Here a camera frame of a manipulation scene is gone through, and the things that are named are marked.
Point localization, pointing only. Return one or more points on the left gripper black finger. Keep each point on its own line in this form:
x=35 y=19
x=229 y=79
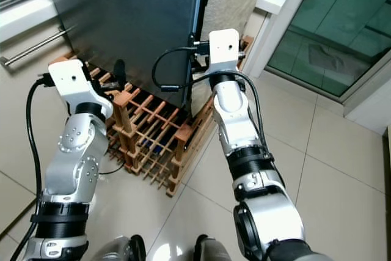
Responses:
x=120 y=71

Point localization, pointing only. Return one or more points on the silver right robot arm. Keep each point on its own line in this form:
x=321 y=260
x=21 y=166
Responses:
x=241 y=132

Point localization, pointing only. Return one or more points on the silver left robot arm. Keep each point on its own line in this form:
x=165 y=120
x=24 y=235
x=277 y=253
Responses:
x=79 y=163

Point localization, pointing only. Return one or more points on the wooden wine rack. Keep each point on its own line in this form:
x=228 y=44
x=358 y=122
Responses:
x=153 y=132

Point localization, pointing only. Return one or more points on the cream kitchen cabinet run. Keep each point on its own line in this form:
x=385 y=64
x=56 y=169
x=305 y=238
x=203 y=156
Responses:
x=18 y=120

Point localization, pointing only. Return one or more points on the green tinted glass sliding door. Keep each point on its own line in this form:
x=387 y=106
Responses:
x=336 y=29

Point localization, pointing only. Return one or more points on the grey left robot foot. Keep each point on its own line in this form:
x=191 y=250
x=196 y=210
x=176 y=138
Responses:
x=122 y=250

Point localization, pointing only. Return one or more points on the grey robot foot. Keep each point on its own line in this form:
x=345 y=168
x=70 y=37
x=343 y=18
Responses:
x=122 y=250
x=217 y=249

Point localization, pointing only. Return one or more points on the grey right robot foot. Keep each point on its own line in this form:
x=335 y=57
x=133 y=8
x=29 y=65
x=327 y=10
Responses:
x=217 y=249

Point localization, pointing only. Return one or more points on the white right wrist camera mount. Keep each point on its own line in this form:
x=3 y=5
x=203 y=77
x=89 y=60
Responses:
x=225 y=47

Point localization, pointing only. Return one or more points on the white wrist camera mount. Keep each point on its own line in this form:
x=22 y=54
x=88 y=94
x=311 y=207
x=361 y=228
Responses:
x=225 y=47
x=73 y=77

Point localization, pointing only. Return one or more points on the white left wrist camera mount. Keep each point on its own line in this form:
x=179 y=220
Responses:
x=73 y=77

